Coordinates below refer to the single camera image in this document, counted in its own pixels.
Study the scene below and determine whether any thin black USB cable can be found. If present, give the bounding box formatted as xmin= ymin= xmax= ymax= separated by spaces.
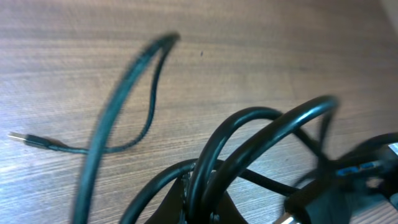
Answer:
xmin=7 ymin=32 xmax=181 ymax=224

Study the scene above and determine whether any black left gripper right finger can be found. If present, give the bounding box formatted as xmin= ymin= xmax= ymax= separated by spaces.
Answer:
xmin=215 ymin=192 xmax=248 ymax=224

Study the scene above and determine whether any thick black HDMI cable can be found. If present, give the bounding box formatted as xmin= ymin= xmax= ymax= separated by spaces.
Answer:
xmin=119 ymin=95 xmax=398 ymax=224

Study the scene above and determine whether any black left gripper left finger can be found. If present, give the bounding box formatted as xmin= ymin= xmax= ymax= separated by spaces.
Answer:
xmin=145 ymin=177 xmax=186 ymax=224

